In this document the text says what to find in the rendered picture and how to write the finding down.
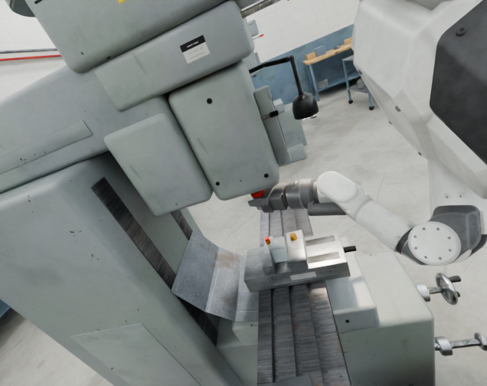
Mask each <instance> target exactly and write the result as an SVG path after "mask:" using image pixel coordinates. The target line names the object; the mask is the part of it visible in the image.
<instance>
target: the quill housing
mask: <svg viewBox="0 0 487 386"><path fill-rule="evenodd" d="M254 91H255V88H254V85H253V82H252V80H251V77H250V73H249V70H248V68H247V65H246V64H245V63H244V62H243V61H238V62H236V63H234V64H231V65H229V66H227V67H224V68H222V69H220V70H217V71H215V72H213V73H211V74H208V75H206V76H204V77H201V78H199V79H197V80H194V81H192V82H190V83H187V84H185V85H184V86H181V87H179V88H176V89H174V90H172V91H171V93H170V94H169V96H168V103H169V105H170V107H171V108H172V111H173V113H174V114H175V117H176V119H177V121H178V123H179V125H180V127H181V129H182V131H183V133H184V134H185V136H186V138H187V140H188V142H189V144H190V146H191V148H192V150H193V152H194V154H195V156H196V158H197V160H198V162H199V163H200V165H201V167H202V169H203V171H204V173H205V175H206V177H207V179H208V181H209V183H210V185H211V187H212V189H213V190H214V193H215V194H216V196H217V197H218V198H219V199H220V200H222V201H228V200H230V199H233V198H238V197H240V196H244V195H248V194H251V193H254V192H257V191H261V190H264V189H267V188H272V187H273V186H275V185H277V184H278V182H279V165H278V163H277V160H276V157H275V155H274V152H273V148H272V146H271V143H270V140H269V137H268V135H267V132H266V128H265V126H264V123H263V121H262V119H261V115H260V111H259V108H258V105H257V102H256V100H255V97H254V95H253V92H254Z"/></svg>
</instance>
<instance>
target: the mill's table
mask: <svg viewBox="0 0 487 386"><path fill-rule="evenodd" d="M299 230H302V232H303V234H304V237H311V236H314V235H313V232H312V227H311V224H310V220H309V215H308V211H307V209H304V210H292V209H291V208H290V207H289V206H288V208H287V209H286V210H278V211H274V212H273V213H265V212H263V211H262V210H261V211H260V247H263V243H264V238H265V237H271V236H273V238H276V237H282V236H284V237H285V238H286V233H289V232H293V231H299ZM306 374H310V375H311V377H312V380H313V381H314V383H315V386H352V384H351V379H350V377H349V373H348V368H347V365H346V361H345V356H344V352H343V349H342V344H341V340H340V338H339V334H338V329H337V325H336V322H335V317H334V313H333V310H332V304H331V302H330V299H329V295H328V290H327V286H326V283H325V280H323V281H318V282H313V283H304V284H299V285H294V286H284V287H280V288H275V289H265V290H261V291H259V309H258V348H257V386H262V385H265V384H271V383H274V382H277V381H282V380H286V379H289V378H294V377H297V376H300V375H306Z"/></svg>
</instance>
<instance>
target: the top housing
mask: <svg viewBox="0 0 487 386"><path fill-rule="evenodd" d="M25 1H26V3H27V4H28V6H29V8H30V9H31V10H32V12H33V13H34V15H35V17H36V18H37V20H38V21H39V23H40V24H41V26H42V28H43V29H44V30H45V32H46V33H47V35H48V37H49V38H50V39H51V41H52V42H53V44H54V46H55V47H56V49H57V50H58V52H59V53H60V55H61V57H62V58H63V59H64V61H65V62H66V64H67V66H68V67H69V68H70V69H71V70H72V71H74V72H76V73H84V72H86V71H88V70H90V69H92V68H94V67H96V66H98V65H100V64H102V63H104V62H106V61H108V60H110V59H112V58H114V57H116V56H118V55H120V54H122V53H124V52H126V51H129V50H131V49H133V48H134V47H137V46H139V45H140V44H143V43H145V42H147V41H149V40H151V39H153V38H155V37H157V36H159V35H160V34H163V33H165V32H166V31H169V30H171V29H173V28H175V27H177V26H179V25H181V24H183V23H185V22H186V21H188V20H190V19H192V18H194V17H196V16H198V15H200V14H202V13H204V12H206V11H208V10H210V9H212V8H214V7H216V6H218V5H220V4H222V3H224V2H226V1H228V0H25ZM233 1H235V2H236V3H237V4H238V5H239V7H240V9H241V10H242V9H244V8H246V7H248V6H250V5H252V4H254V3H256V2H258V1H260V0H233Z"/></svg>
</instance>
